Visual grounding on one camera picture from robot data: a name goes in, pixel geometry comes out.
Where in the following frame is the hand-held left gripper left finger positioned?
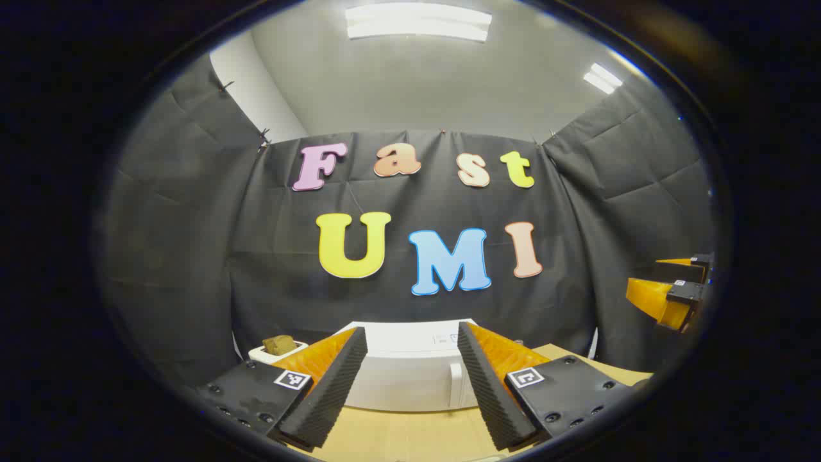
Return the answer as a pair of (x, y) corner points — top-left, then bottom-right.
(196, 326), (369, 453)

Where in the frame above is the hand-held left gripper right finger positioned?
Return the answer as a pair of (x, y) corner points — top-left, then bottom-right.
(457, 322), (652, 453)

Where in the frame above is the white microwave oven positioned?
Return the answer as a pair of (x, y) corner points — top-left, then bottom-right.
(330, 319), (488, 413)

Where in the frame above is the white toaster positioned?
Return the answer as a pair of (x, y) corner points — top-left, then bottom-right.
(249, 340), (309, 365)

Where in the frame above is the small ceiling light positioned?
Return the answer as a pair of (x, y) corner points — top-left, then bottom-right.
(582, 62), (624, 95)

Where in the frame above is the long ceiling light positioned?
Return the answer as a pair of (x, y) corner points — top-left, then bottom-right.
(345, 3), (493, 43)

